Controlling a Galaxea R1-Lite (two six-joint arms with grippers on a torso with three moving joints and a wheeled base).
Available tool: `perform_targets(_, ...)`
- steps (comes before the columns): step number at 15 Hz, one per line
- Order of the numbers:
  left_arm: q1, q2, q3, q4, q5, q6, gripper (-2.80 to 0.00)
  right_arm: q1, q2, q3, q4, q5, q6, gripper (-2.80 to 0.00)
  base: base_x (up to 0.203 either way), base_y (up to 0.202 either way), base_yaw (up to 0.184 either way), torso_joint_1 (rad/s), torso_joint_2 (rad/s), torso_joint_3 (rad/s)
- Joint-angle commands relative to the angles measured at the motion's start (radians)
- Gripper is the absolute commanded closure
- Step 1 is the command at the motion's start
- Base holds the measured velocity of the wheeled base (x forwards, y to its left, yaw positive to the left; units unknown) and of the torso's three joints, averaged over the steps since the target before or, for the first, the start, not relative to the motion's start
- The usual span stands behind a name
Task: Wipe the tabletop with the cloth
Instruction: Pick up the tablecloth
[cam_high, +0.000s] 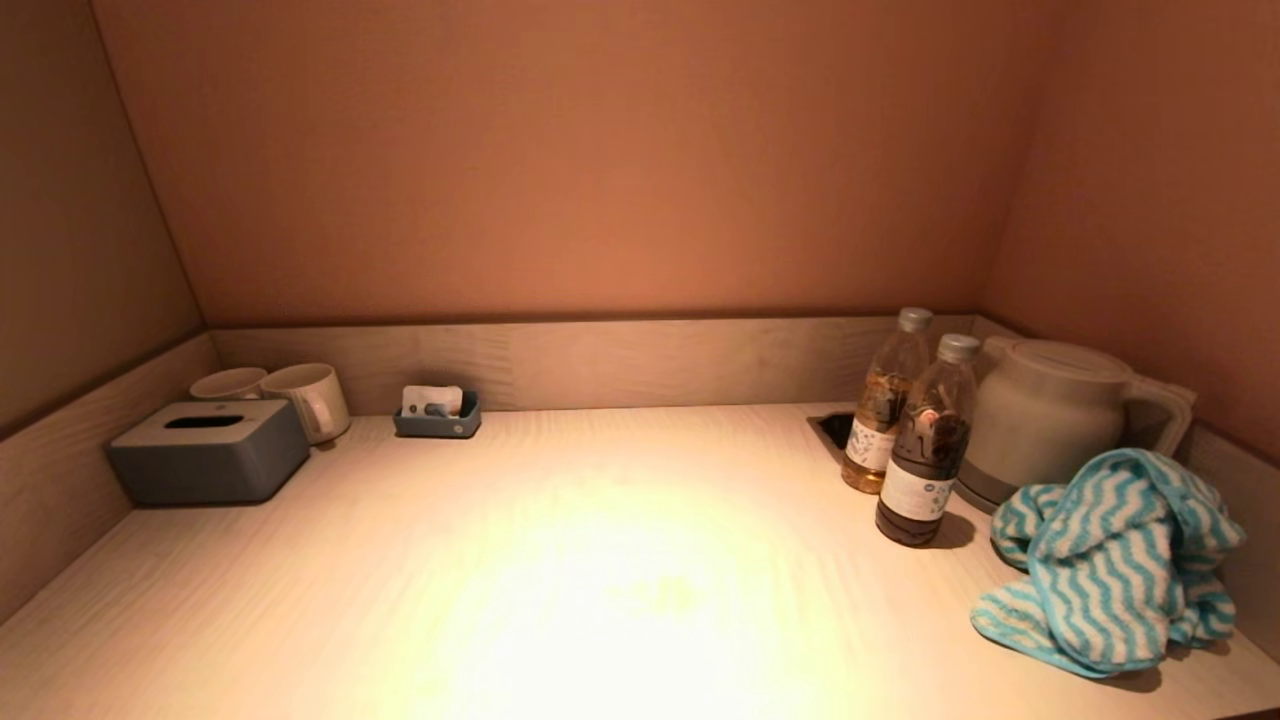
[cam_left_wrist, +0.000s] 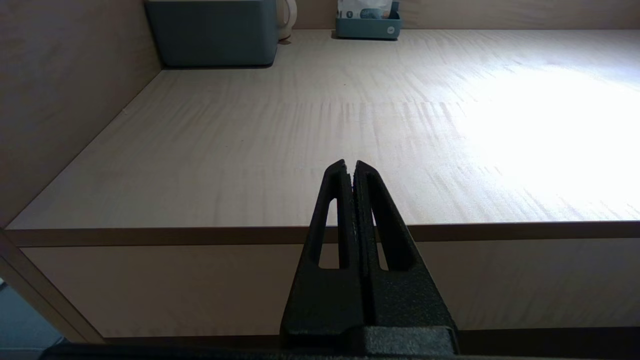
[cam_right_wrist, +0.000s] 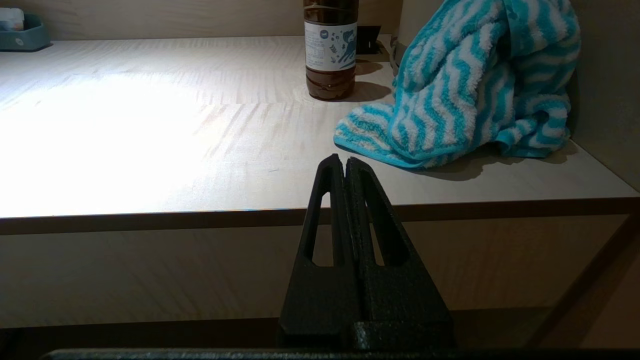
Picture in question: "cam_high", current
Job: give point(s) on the blue white striped towel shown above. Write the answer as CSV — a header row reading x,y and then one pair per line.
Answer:
x,y
1100,560

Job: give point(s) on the black recessed table socket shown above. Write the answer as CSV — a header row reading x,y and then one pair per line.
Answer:
x,y
830,430

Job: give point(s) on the white sachets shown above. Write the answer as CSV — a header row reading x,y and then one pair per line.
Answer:
x,y
430,398

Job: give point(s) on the small grey sachet tray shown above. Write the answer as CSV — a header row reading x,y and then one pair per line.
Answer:
x,y
435,428

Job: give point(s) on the rear clear water bottle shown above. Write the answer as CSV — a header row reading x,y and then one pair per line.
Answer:
x,y
880,400

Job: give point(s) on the clear water bottle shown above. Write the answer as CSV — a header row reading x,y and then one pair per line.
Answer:
x,y
880,400
925,470

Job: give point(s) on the front clear water bottle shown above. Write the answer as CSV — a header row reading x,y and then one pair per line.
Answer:
x,y
925,470

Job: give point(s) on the white ceramic mug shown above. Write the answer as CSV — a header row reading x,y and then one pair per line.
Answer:
x,y
225,385
300,395

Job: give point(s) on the grey kettle base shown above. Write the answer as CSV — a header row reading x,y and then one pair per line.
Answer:
x,y
985,492

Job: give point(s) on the white electric kettle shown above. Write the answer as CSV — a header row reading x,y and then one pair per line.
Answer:
x,y
1050,420

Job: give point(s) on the grey tissue box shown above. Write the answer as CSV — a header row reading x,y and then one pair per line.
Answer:
x,y
200,460

